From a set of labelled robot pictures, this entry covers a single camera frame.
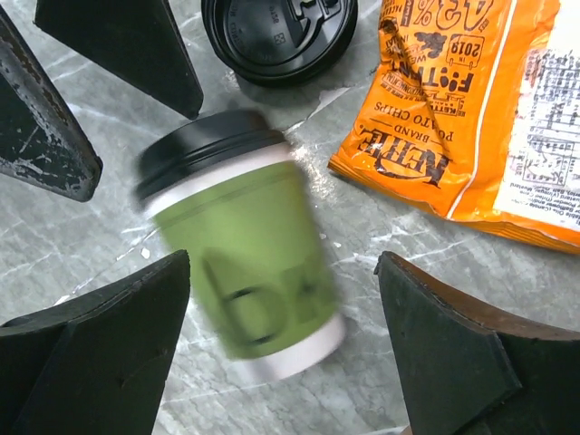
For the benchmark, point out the black cup lid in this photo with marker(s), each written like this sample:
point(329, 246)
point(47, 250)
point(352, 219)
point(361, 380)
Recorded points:
point(201, 144)

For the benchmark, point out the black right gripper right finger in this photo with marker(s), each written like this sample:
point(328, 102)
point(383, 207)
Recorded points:
point(468, 367)

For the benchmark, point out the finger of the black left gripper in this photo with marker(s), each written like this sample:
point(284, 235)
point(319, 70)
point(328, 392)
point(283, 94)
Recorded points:
point(138, 41)
point(42, 143)

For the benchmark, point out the orange snack bag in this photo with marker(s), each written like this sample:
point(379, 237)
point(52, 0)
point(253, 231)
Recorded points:
point(473, 116)

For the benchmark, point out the green paper coffee cup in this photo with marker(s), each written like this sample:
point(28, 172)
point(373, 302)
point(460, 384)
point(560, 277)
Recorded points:
point(257, 265)

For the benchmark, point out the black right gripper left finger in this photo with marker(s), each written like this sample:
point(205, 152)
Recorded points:
point(96, 364)

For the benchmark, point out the stack of black cup lids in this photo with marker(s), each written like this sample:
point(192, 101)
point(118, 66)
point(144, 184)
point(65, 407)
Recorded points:
point(279, 43)

